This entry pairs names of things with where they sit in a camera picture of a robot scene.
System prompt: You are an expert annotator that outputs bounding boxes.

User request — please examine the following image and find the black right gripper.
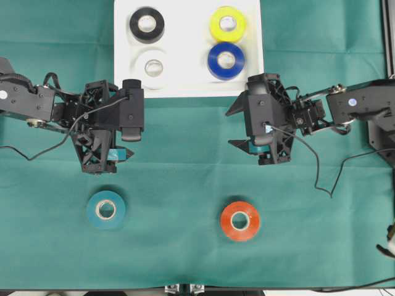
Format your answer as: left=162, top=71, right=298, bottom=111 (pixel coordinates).
left=225, top=73, right=327, bottom=165

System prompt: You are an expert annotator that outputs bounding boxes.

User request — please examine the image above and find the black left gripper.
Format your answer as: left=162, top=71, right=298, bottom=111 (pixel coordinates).
left=52, top=80, right=134, bottom=175

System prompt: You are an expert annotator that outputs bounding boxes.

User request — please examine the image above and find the blue tape roll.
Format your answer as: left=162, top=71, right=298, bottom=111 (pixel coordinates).
left=207, top=42, right=245, bottom=81

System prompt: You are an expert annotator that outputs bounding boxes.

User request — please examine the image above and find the white tape roll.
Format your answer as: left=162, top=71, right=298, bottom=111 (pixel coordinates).
left=131, top=49, right=170, bottom=91

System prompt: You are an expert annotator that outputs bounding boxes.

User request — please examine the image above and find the yellow tape roll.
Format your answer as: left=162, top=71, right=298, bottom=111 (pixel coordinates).
left=209, top=6, right=246, bottom=43

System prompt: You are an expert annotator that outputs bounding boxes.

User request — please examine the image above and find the black tape roll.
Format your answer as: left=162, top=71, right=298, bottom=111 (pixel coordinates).
left=129, top=7, right=165, bottom=44

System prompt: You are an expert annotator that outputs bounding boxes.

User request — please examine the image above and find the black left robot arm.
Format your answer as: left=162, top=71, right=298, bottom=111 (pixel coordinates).
left=1, top=57, right=144, bottom=175

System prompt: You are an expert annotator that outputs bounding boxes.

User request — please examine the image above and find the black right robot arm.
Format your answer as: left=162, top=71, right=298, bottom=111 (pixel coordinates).
left=226, top=73, right=394, bottom=167

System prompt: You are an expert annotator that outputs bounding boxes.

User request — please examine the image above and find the green tape roll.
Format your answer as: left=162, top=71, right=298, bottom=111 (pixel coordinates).
left=86, top=191, right=126, bottom=230

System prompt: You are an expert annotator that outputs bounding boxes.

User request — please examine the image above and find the red tape roll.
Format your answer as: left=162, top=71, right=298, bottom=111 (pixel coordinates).
left=220, top=201, right=261, bottom=242

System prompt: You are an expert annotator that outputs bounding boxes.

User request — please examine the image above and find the white plastic tray case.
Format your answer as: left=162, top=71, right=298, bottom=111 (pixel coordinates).
left=114, top=1, right=264, bottom=98

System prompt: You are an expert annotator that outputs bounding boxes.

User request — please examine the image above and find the green table cloth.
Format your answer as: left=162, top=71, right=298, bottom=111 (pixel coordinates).
left=1, top=1, right=394, bottom=290

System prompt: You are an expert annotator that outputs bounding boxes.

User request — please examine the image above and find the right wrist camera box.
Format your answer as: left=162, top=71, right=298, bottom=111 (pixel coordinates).
left=244, top=73, right=273, bottom=146

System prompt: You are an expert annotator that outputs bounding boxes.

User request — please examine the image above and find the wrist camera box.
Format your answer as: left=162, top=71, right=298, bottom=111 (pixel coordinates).
left=92, top=78, right=146, bottom=142
left=244, top=73, right=273, bottom=146

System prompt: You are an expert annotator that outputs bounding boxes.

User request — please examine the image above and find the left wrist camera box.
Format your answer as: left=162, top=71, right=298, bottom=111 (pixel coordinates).
left=92, top=78, right=146, bottom=142

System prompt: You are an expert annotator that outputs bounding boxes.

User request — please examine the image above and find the left black cable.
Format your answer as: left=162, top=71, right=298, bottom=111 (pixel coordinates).
left=0, top=95, right=130, bottom=162

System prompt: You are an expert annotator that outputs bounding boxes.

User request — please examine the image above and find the black cable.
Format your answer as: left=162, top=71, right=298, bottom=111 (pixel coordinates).
left=265, top=123, right=395, bottom=199
left=0, top=95, right=130, bottom=162

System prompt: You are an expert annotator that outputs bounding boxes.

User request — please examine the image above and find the right black cable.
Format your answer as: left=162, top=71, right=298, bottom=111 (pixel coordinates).
left=265, top=123, right=395, bottom=199

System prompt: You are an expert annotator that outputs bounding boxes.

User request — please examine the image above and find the metal table bracket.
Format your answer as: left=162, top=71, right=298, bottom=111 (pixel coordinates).
left=164, top=284, right=205, bottom=295

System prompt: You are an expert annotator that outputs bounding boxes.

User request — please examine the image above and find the aluminium frame rail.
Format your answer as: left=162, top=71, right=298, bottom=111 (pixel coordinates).
left=381, top=0, right=395, bottom=79

